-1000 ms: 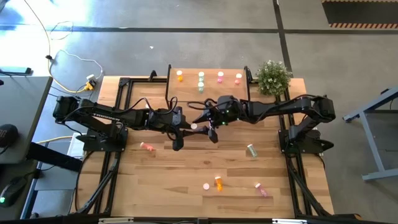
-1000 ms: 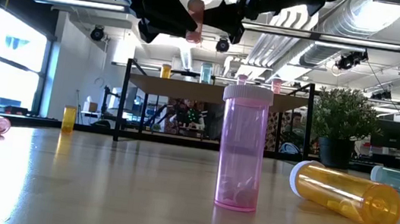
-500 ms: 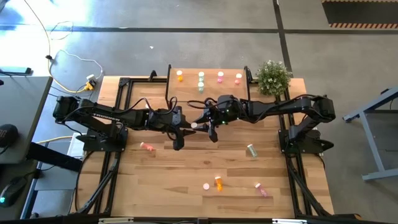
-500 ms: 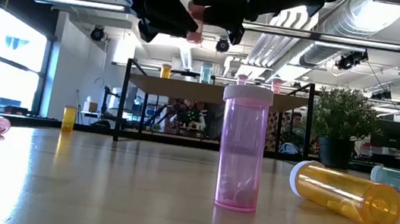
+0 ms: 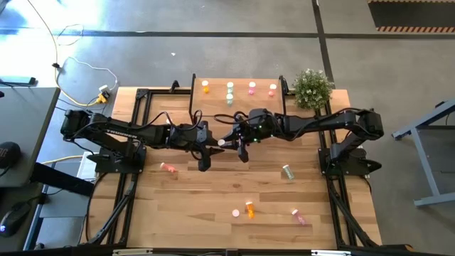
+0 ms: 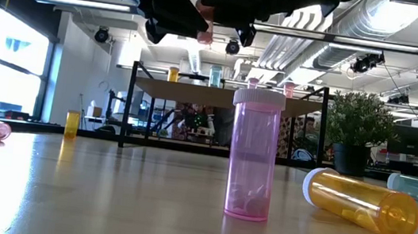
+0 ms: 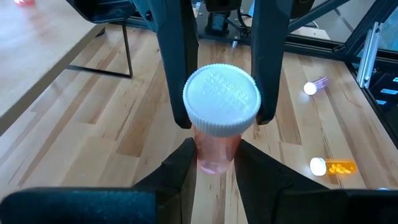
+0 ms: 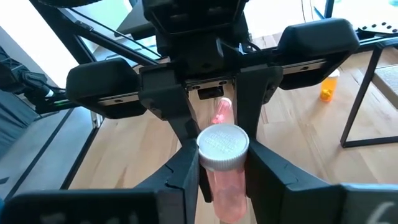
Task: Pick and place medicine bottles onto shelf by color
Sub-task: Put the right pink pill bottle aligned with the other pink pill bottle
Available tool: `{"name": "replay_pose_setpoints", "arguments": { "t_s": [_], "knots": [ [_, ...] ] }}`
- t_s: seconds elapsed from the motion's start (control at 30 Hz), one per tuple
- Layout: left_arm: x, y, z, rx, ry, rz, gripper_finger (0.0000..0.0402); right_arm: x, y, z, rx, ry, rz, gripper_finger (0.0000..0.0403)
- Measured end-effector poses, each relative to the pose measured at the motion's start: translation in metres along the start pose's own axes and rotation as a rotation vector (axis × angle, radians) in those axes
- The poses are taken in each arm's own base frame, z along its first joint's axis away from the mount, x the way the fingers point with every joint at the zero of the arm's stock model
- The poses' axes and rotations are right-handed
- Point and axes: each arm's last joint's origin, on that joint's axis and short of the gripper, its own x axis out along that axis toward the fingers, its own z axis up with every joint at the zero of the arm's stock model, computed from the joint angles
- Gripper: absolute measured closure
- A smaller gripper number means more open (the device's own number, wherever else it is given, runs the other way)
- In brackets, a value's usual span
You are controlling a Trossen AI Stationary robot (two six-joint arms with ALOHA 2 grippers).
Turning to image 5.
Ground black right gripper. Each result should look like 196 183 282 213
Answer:
223 108 286 164

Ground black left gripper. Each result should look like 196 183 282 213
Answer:
168 120 226 173

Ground green potted plant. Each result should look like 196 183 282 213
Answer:
291 68 336 111

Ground white box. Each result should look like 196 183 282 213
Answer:
76 151 102 182

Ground black desk leg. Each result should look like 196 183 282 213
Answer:
30 161 96 198

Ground grey desk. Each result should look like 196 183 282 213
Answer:
0 86 61 188

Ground black computer mouse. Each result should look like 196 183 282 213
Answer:
0 201 32 238

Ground black mat hazard stripes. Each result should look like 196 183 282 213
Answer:
367 0 455 33

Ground black aluminium rig frame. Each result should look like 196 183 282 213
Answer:
80 80 415 256

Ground silver aluminium bracket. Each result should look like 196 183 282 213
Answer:
112 248 154 256
311 250 351 256

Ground white floor cable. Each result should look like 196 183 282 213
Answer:
56 55 119 92

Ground yellow floor cable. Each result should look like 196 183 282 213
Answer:
26 0 107 107

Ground grey table frame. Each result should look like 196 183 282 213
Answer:
391 99 455 208

